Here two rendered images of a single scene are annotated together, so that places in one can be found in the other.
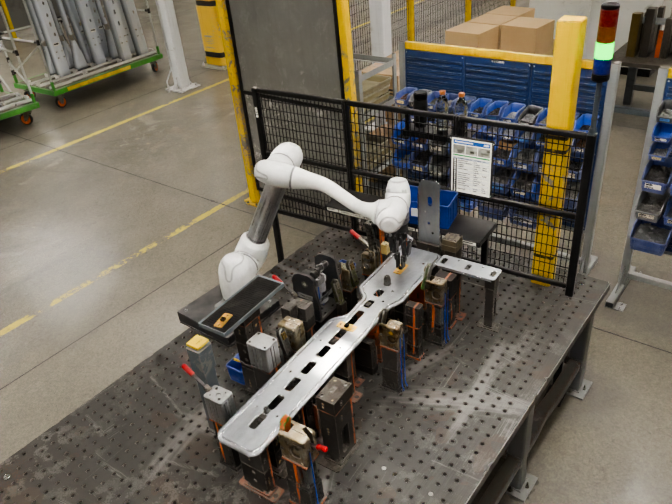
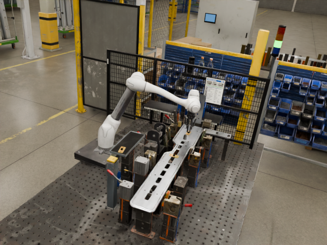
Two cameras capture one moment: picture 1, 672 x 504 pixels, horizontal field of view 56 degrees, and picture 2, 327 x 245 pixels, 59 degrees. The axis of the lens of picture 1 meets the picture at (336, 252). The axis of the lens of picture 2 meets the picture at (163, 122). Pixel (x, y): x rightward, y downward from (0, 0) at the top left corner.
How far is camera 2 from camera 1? 0.83 m
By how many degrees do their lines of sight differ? 17
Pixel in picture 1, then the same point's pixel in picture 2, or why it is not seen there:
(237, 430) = (139, 201)
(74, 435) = (30, 213)
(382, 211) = (192, 102)
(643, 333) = (265, 169)
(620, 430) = (267, 208)
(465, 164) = (211, 89)
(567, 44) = (262, 40)
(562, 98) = (257, 62)
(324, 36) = (130, 33)
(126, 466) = (66, 227)
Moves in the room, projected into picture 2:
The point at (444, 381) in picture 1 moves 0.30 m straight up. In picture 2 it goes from (212, 183) to (217, 156)
